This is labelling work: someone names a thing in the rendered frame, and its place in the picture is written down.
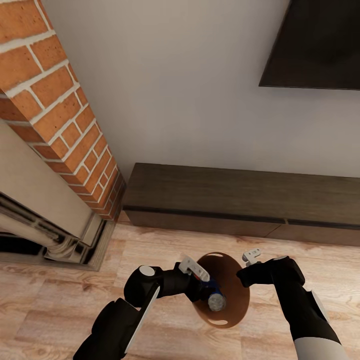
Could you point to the trash can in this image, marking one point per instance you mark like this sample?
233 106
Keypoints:
236 297

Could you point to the wood fireplace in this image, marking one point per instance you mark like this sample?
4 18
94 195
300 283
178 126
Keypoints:
42 220

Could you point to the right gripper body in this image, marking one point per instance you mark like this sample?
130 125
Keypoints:
250 275

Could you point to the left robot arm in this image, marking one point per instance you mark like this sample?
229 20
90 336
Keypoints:
118 324

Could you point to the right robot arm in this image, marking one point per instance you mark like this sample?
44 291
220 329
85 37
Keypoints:
313 337

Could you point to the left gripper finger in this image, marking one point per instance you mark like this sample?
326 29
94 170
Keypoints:
206 292

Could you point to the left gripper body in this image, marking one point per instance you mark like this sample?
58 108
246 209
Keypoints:
186 284

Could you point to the wall mounted tv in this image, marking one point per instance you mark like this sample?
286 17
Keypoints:
317 47

